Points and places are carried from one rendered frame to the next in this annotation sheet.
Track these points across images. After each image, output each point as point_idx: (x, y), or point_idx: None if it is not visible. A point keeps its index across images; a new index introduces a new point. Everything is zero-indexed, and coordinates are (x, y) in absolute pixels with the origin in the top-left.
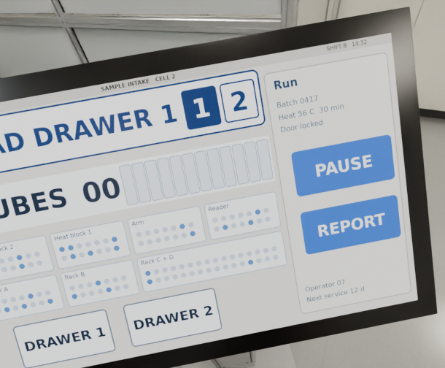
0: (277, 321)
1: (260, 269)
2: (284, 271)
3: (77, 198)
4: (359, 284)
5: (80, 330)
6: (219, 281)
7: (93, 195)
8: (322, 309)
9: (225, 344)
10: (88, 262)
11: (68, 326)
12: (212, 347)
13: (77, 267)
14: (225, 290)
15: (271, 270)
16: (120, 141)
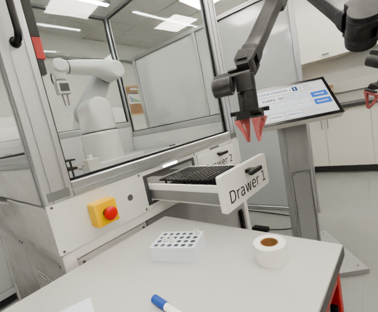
0: (313, 113)
1: (308, 106)
2: (313, 106)
3: (277, 99)
4: (327, 108)
5: (279, 116)
6: (302, 108)
7: (279, 99)
8: (321, 111)
9: (305, 117)
10: (279, 107)
11: (277, 115)
12: (302, 117)
13: (277, 108)
14: (303, 109)
15: (310, 106)
16: (282, 93)
